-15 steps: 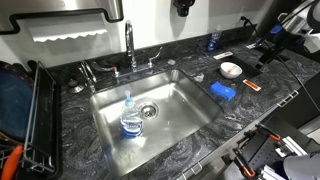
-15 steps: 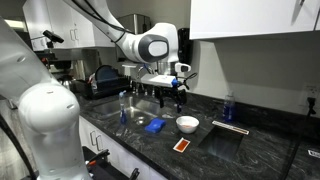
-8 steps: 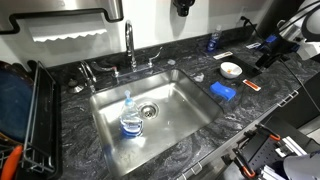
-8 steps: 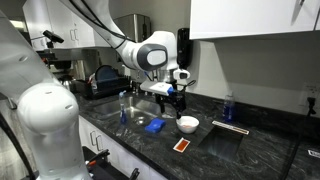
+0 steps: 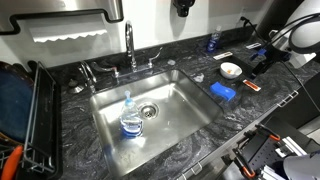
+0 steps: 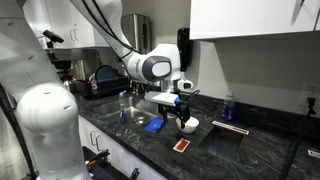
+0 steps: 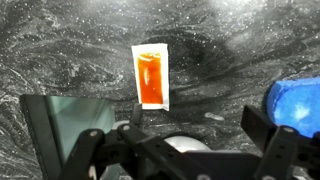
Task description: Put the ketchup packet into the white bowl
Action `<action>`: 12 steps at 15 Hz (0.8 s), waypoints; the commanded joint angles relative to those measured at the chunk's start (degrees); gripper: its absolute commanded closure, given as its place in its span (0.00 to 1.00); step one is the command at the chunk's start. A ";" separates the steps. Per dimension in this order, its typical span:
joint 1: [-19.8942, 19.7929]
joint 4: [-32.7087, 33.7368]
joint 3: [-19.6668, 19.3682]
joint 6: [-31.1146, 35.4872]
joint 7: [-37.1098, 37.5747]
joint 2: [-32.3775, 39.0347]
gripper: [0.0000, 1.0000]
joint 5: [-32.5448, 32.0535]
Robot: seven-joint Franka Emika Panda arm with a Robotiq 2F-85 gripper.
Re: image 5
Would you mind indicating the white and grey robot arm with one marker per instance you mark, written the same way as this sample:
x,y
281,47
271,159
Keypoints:
x,y
306,36

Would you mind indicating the round metal sink drain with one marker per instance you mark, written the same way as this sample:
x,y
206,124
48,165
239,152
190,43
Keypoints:
x,y
148,110

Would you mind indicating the small clear plastic scrap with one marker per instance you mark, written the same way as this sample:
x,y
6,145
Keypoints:
x,y
171,62
199,78

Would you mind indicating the dark blue plate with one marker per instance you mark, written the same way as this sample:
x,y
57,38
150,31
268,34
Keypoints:
x,y
13,103

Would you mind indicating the white paper towel sheet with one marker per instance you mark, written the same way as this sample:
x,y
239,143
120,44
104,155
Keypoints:
x,y
66,33

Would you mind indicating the steel paper towel dispenser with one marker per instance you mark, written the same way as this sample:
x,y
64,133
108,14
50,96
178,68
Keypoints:
x,y
66,8

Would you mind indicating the grey rounded device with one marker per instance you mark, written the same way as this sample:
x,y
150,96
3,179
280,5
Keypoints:
x,y
301,166

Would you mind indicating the white round bowl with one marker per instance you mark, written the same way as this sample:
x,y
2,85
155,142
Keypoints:
x,y
235,75

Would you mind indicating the black clamp orange tips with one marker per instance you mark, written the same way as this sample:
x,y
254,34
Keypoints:
x,y
255,150

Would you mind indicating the chrome side sprayer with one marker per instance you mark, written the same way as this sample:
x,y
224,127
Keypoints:
x,y
88,75

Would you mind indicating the blue liquid pump bottle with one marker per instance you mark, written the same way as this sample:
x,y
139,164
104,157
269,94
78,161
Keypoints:
x,y
214,40

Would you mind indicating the chrome gooseneck faucet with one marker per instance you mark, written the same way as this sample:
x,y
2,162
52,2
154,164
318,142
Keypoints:
x,y
130,43

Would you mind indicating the clear blue dish soap bottle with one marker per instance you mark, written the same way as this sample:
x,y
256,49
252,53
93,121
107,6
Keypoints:
x,y
131,116

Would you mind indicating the red ketchup packet white border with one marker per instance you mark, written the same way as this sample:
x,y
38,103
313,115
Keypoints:
x,y
251,85

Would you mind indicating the small white label packet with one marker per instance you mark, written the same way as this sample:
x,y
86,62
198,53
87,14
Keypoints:
x,y
253,45
222,55

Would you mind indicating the black wall soap dispenser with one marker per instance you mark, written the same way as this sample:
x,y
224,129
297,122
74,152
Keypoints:
x,y
182,6

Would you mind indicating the chrome round counter cap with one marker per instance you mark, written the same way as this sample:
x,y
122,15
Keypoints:
x,y
75,87

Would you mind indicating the blue wavy sponge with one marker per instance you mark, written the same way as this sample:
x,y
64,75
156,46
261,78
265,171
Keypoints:
x,y
222,91

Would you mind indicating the stainless steel sink basin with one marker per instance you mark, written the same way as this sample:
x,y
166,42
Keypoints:
x,y
180,100

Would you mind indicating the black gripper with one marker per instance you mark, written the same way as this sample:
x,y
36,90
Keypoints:
x,y
275,55

